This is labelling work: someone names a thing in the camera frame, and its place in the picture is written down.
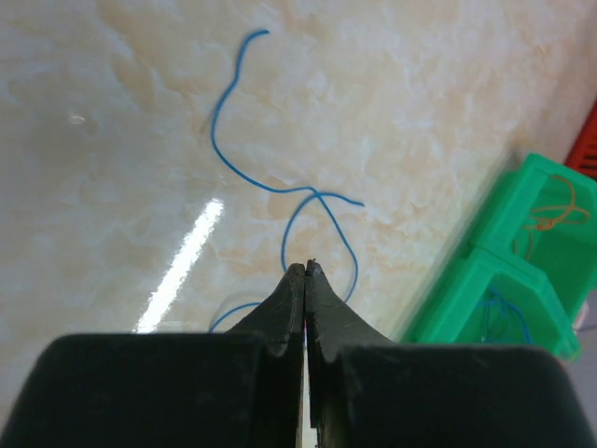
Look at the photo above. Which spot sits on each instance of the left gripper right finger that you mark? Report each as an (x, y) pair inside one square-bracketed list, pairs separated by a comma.
[(368, 391)]

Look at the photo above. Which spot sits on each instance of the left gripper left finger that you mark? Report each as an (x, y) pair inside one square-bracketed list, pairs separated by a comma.
[(239, 388)]

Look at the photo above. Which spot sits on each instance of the green compartment tray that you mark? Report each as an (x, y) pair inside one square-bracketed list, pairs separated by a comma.
[(524, 268)]

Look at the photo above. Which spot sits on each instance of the red plastic basket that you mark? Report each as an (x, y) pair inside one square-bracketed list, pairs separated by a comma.
[(582, 156)]

